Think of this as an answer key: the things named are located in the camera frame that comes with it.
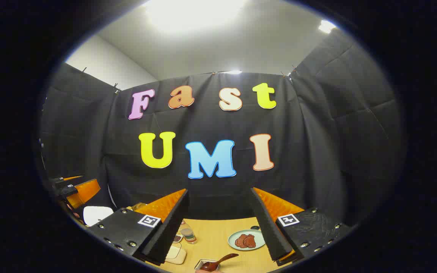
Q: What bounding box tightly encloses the clear wire chopstick holder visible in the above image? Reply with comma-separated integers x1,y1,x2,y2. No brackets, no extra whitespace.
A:
195,259,221,273

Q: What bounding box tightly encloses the pale green plate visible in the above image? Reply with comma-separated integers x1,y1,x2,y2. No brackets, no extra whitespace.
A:
228,229,266,251

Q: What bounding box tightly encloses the clear box of rice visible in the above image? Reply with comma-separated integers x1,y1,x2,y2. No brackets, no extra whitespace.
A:
164,243,187,265

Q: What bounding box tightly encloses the ceiling light panel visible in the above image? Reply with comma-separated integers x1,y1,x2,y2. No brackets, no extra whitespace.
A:
318,20,336,34

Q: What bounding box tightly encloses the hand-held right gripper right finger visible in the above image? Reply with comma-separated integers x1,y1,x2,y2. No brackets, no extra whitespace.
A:
250,187,350,266

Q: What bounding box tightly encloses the brown wooden spoon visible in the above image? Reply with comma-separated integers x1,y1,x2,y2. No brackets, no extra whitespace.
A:
200,253,239,272

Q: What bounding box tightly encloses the clear plastic bottle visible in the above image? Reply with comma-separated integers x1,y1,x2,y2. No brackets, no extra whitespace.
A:
181,220,197,244

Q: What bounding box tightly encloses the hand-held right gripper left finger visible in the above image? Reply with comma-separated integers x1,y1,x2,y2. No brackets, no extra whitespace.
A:
88,188,189,266

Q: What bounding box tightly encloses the white rice cooker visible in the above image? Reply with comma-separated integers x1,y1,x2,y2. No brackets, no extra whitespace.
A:
83,206,114,227

